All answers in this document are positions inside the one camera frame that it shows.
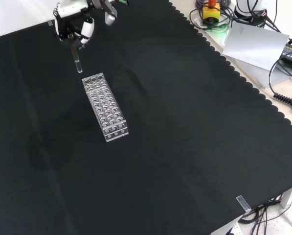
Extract clear plastic test tube rack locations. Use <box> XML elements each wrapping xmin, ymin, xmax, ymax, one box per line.
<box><xmin>81</xmin><ymin>72</ymin><xmax>130</xmax><ymax>143</ymax></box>

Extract pale grey board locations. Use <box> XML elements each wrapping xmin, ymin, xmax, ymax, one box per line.
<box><xmin>221</xmin><ymin>20</ymin><xmax>290</xmax><ymax>72</ymax></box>

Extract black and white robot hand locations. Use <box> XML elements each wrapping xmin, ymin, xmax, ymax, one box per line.
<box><xmin>53</xmin><ymin>0</ymin><xmax>118</xmax><ymax>48</ymax></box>

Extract black ribbed cable connector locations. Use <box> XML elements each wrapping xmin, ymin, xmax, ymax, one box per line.
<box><xmin>272</xmin><ymin>93</ymin><xmax>292</xmax><ymax>114</ymax></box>

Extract black cable bundle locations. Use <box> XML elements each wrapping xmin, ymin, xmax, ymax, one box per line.
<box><xmin>236</xmin><ymin>195</ymin><xmax>292</xmax><ymax>235</ymax></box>

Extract yellow stop button box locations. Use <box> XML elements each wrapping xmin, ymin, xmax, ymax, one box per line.
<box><xmin>202</xmin><ymin>0</ymin><xmax>221</xmax><ymax>24</ymax></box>

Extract white table leg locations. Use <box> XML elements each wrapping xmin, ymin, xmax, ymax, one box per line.
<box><xmin>280</xmin><ymin>185</ymin><xmax>292</xmax><ymax>209</ymax></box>

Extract clear tape strip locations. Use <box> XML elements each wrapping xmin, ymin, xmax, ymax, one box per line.
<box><xmin>236</xmin><ymin>195</ymin><xmax>251</xmax><ymax>213</ymax></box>

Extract black bench cloth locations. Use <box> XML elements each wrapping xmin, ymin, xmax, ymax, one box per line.
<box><xmin>0</xmin><ymin>0</ymin><xmax>292</xmax><ymax>235</ymax></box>

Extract clear glass test tube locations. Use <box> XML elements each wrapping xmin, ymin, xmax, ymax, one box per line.
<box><xmin>69</xmin><ymin>34</ymin><xmax>84</xmax><ymax>74</ymax></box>

